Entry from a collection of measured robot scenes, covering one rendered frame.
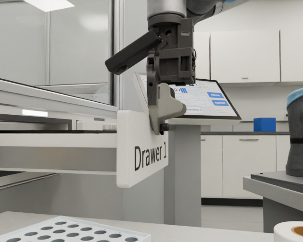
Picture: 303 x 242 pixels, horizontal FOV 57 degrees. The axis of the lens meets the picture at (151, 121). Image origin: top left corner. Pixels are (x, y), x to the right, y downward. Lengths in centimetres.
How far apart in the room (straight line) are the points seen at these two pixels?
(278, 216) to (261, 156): 272
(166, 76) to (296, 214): 49
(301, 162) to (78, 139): 58
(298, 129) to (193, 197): 80
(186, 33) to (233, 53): 347
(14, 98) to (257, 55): 366
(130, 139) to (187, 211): 112
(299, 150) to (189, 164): 73
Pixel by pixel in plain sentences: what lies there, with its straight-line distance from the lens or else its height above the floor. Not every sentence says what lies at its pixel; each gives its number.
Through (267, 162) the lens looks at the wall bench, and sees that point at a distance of 359.
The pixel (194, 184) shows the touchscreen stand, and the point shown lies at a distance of 149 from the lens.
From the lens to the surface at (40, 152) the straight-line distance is 48.
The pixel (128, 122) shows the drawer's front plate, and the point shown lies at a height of 91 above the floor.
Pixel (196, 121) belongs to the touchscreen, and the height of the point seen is 95.
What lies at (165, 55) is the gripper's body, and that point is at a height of 103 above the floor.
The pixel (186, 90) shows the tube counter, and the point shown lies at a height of 111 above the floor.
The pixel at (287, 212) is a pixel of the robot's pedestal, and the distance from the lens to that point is 84.
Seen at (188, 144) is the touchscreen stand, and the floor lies 83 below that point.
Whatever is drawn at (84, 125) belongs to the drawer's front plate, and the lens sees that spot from 79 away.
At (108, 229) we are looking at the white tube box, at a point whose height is 80.
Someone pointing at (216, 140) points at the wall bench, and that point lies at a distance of 347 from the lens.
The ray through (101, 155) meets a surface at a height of 86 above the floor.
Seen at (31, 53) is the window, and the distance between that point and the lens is 68.
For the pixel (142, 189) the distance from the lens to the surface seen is 225.
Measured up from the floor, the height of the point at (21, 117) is 92.
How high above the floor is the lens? 90
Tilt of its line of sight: 2 degrees up
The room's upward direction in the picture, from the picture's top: straight up
